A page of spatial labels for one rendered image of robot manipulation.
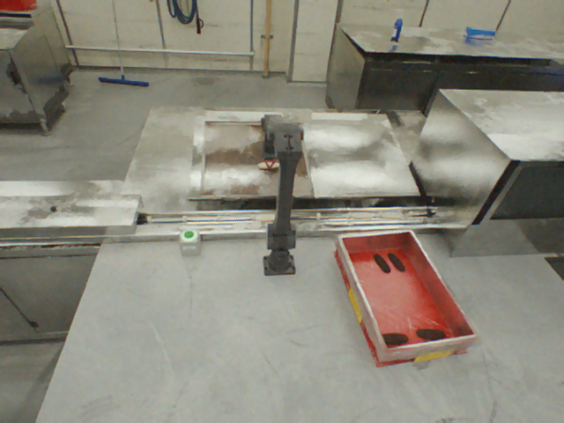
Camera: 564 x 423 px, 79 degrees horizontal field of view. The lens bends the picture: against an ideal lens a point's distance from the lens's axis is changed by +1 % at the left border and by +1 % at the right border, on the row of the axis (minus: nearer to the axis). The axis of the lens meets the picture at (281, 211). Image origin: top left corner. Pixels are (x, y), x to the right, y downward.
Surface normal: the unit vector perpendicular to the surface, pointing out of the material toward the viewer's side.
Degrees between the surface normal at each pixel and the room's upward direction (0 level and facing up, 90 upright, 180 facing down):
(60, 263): 90
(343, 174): 10
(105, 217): 0
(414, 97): 90
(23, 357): 0
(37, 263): 90
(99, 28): 90
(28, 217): 0
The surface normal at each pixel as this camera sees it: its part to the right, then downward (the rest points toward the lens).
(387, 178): 0.09, -0.60
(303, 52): 0.11, 0.68
